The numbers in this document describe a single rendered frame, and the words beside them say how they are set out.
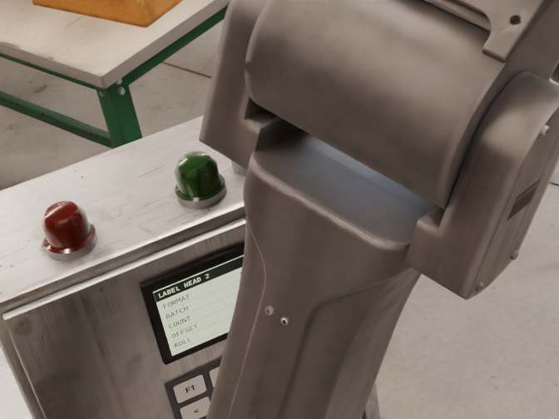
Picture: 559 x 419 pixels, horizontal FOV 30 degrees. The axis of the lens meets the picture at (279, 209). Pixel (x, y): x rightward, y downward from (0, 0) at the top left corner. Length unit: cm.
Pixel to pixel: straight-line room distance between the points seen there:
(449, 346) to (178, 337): 196
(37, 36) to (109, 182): 178
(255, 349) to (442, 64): 13
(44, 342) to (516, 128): 29
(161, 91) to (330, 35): 326
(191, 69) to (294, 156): 331
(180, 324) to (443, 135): 27
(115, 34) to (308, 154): 191
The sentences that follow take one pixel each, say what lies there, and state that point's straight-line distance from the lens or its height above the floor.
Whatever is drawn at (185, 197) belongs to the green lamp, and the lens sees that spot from 53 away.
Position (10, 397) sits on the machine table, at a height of 83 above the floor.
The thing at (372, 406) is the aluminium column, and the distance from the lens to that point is 69.
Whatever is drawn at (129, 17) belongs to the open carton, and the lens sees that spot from 227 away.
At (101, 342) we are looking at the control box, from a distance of 53.
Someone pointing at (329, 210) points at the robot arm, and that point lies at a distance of 33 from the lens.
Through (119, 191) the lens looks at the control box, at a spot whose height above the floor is 147.
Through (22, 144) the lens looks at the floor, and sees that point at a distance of 350.
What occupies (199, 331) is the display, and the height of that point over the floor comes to 142.
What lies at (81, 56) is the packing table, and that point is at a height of 78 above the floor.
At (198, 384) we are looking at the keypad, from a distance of 57.
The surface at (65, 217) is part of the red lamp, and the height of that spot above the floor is 150.
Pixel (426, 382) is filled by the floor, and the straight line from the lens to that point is 241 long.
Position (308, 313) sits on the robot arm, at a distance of 35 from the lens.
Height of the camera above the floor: 179
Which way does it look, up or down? 38 degrees down
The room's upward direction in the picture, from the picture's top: 10 degrees counter-clockwise
